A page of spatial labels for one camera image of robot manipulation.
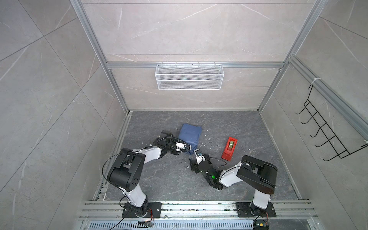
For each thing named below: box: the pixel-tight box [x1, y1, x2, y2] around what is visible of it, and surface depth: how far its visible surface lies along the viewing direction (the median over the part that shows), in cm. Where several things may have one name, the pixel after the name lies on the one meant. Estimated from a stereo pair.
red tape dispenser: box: [221, 136, 238, 162], surface depth 94 cm
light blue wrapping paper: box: [178, 123, 203, 155], surface depth 97 cm
